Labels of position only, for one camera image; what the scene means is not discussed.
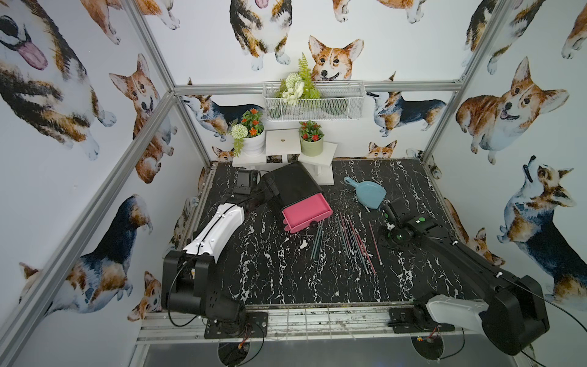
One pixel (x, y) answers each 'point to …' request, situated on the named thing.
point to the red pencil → (353, 227)
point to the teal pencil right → (361, 259)
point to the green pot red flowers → (311, 137)
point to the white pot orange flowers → (249, 135)
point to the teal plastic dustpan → (368, 193)
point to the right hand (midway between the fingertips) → (379, 240)
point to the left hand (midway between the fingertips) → (270, 187)
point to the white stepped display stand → (283, 146)
